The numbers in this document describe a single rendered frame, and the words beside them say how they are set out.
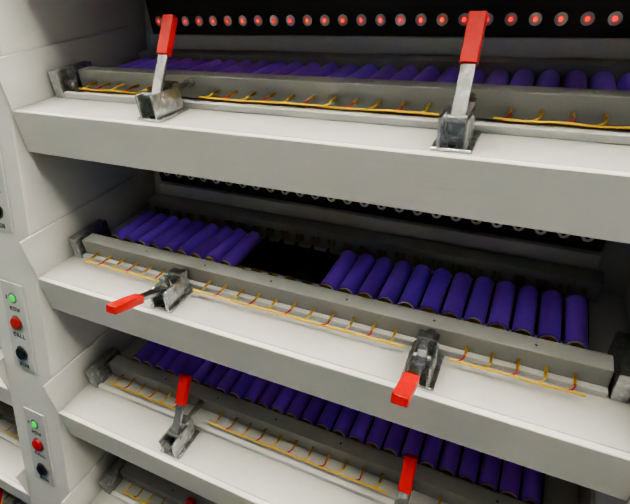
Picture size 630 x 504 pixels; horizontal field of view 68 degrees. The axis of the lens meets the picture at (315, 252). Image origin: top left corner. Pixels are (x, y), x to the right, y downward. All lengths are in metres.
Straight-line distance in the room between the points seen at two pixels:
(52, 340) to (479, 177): 0.54
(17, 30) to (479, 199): 0.48
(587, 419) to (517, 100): 0.24
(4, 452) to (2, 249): 0.42
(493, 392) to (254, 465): 0.29
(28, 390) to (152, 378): 0.17
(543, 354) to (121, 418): 0.50
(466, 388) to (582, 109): 0.23
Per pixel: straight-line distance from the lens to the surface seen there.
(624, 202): 0.34
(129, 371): 0.69
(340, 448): 0.56
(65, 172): 0.64
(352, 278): 0.48
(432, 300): 0.45
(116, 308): 0.46
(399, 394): 0.34
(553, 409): 0.41
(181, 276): 0.51
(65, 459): 0.77
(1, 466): 0.97
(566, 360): 0.42
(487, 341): 0.42
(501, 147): 0.35
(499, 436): 0.41
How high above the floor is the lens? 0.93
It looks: 19 degrees down
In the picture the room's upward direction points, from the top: 3 degrees clockwise
